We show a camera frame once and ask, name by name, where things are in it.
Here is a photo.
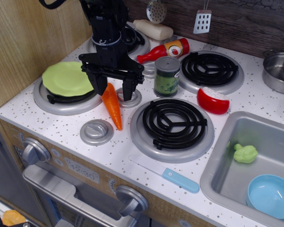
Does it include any red ketchup bottle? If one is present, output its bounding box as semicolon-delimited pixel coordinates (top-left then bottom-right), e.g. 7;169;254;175
137;38;190;64

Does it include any front silver stovetop knob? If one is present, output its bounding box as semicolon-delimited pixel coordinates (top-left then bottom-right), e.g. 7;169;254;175
80;120;114;146

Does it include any green toy broccoli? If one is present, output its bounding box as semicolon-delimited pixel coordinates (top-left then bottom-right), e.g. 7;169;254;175
233;144;258;164

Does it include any front left stove burner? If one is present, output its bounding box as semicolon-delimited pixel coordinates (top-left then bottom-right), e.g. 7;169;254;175
33;77;102;116

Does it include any light blue bowl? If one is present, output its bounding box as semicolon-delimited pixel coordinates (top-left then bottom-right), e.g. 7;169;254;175
246;175;284;221

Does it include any oven dial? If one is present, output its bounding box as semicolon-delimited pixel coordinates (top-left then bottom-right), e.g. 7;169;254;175
22;137;51;165
115;185;149;217

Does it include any light green plate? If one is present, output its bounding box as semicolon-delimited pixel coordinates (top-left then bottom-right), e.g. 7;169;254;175
42;61;94;97

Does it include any oven door handle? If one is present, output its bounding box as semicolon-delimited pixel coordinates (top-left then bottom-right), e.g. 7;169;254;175
23;166;137;227

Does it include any back left stove burner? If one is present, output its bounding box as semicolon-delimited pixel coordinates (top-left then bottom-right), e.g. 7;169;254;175
87;23;151;61

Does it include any hanging silver spatula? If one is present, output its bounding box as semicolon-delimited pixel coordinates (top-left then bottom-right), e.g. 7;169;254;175
193;0;212;34

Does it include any cream toy bottle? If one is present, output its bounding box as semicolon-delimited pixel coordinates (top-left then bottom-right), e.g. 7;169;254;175
133;19;174;41

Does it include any stove burner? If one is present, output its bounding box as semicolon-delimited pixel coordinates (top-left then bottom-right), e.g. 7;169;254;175
33;77;102;116
179;51;244;95
130;98;214;163
87;23;151;61

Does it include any back silver stovetop knob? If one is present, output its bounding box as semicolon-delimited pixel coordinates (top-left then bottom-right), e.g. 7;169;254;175
142;61;155;79

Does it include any middle silver stovetop knob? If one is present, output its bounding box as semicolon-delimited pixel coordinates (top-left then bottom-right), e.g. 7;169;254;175
116;88;142;108

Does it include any steel pot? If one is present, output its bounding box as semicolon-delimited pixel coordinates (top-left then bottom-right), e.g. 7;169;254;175
262;50;284;94

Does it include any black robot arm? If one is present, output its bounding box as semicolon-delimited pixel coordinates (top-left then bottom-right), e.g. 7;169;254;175
79;0;144;101

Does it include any left oven dial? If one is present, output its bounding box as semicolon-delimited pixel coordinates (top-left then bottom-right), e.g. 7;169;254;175
22;137;51;165

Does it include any blue handled toy knife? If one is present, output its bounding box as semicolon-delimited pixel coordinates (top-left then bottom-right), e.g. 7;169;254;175
129;155;200;193

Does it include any right oven dial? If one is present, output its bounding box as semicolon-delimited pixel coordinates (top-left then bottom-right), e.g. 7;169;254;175
115;185;149;217

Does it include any front right stove burner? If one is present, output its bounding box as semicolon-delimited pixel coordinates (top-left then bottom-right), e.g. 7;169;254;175
130;98;214;163

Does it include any back right stove burner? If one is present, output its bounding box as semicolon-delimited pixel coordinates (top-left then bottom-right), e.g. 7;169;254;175
179;51;244;95

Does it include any silver stovetop knob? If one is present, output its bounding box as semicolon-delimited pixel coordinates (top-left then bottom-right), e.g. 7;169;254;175
142;61;155;79
80;120;114;146
116;88;142;108

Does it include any green label tin can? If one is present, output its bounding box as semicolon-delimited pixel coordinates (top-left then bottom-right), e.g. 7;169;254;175
153;56;181;97

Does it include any orange toy carrot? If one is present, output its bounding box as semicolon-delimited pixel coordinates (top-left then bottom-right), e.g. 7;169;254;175
101;83;123;131

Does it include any red toy cheese wedge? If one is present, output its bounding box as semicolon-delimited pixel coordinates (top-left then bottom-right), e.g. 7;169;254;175
196;87;230;114

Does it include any oven clock display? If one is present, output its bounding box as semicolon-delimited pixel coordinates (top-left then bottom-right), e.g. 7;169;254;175
64;157;100;184

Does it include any silver sink basin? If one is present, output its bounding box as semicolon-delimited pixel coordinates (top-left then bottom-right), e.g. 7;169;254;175
200;112;284;227

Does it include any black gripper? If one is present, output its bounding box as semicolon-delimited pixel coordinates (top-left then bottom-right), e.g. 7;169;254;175
79;42;144;101

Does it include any hanging silver skimmer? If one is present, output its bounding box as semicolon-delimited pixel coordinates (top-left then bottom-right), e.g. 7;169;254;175
146;0;167;24

